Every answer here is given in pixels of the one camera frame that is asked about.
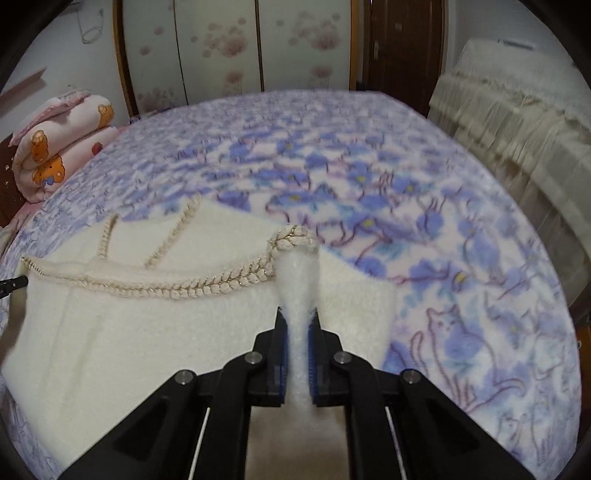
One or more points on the folded pink bear quilt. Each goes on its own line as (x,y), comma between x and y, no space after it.
(60,143)

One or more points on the pink wall shelf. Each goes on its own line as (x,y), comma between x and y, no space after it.
(23,83)

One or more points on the beige lace covered furniture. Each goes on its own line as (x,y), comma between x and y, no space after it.
(521,120)

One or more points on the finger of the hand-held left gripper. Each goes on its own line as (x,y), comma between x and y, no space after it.
(14,285)

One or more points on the blue floral cat blanket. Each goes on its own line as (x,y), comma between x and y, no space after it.
(369,194)

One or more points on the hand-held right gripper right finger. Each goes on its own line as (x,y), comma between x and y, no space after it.
(313,346)

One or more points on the dark wooden headboard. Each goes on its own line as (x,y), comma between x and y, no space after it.
(8,184)

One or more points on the dark wooden door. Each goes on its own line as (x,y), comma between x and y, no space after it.
(401,50)

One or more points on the floral sliding door wardrobe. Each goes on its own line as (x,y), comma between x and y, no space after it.
(231,46)

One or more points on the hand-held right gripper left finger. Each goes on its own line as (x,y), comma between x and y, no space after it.
(278,341)

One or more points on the cream knitted cardigan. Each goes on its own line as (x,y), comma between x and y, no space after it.
(138,332)

